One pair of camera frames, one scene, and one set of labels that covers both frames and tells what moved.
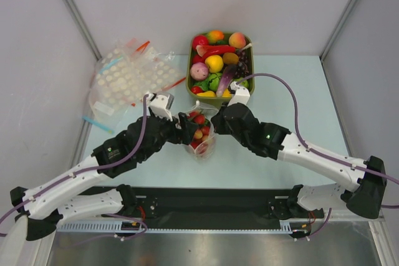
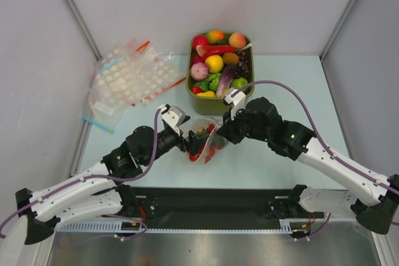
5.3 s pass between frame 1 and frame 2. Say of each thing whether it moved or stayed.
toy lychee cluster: moved
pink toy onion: stayed
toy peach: stayed
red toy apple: stayed
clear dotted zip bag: moved
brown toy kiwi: stayed
